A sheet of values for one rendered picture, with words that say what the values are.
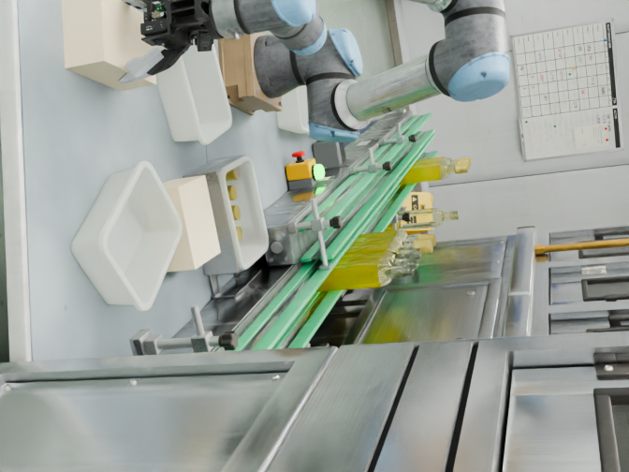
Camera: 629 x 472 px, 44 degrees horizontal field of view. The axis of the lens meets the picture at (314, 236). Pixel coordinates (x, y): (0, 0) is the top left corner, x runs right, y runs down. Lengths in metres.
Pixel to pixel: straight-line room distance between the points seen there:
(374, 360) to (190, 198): 0.73
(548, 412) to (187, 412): 0.37
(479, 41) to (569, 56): 6.12
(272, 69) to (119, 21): 0.57
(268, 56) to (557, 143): 6.03
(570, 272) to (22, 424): 1.59
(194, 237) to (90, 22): 0.43
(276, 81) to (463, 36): 0.54
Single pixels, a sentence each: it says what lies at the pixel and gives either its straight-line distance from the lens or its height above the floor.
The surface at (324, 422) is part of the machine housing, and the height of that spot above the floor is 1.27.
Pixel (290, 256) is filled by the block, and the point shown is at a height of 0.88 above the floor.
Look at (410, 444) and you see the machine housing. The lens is 0.68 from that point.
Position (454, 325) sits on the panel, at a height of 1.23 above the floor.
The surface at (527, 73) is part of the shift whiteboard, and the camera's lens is 7.63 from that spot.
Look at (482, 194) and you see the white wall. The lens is 7.87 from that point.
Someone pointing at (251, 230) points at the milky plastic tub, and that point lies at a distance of 1.78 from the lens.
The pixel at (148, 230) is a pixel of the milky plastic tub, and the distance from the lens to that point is 1.47.
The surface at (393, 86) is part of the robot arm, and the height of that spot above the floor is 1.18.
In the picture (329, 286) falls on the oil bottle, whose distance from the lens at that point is 1.85.
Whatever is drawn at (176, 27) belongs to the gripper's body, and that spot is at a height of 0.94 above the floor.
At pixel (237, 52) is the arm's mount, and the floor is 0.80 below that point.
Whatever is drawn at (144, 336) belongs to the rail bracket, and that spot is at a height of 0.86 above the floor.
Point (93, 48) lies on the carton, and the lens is 1.33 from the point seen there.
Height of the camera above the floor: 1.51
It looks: 19 degrees down
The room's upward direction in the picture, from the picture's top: 84 degrees clockwise
